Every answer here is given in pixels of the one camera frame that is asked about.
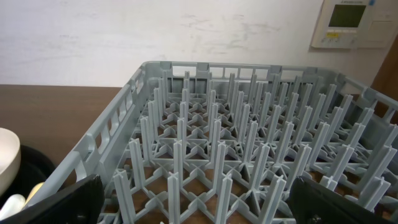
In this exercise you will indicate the round black tray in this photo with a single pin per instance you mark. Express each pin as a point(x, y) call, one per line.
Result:
point(35, 167)

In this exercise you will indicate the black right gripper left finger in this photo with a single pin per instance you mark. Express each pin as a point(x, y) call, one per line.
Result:
point(77, 203)

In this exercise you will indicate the white wall control panel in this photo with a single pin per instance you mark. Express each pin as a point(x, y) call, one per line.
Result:
point(351, 24)

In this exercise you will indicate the yellow plastic spoon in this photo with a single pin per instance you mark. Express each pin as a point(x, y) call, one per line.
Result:
point(33, 192)

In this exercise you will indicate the large cream bowl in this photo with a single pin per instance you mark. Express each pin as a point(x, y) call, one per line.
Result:
point(10, 158)

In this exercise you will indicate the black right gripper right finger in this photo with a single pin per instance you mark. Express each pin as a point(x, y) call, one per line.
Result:
point(311, 202)

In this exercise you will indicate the grey plastic dishwasher rack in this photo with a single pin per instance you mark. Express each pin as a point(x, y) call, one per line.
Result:
point(183, 138)

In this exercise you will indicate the white plastic spoon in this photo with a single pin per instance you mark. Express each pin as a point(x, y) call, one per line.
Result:
point(13, 205)

